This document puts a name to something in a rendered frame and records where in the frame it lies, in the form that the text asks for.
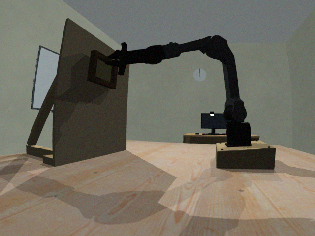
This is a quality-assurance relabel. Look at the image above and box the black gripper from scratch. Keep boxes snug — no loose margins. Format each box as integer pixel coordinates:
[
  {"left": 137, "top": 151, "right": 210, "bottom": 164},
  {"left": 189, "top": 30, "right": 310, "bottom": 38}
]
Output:
[{"left": 105, "top": 42, "right": 133, "bottom": 75}]

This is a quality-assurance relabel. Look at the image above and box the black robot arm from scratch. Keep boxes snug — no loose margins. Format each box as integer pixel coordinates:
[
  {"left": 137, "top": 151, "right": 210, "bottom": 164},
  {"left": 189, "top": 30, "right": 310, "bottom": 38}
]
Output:
[{"left": 130, "top": 35, "right": 251, "bottom": 147}]

